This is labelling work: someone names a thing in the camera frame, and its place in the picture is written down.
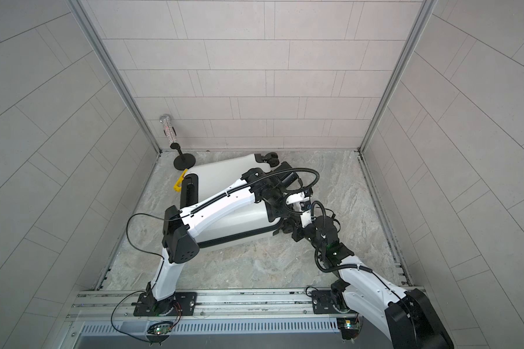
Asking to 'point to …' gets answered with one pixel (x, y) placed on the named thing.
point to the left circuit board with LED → (160, 329)
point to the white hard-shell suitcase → (251, 224)
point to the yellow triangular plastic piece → (177, 187)
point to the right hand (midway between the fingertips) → (289, 216)
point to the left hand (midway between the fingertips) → (292, 208)
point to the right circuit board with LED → (349, 326)
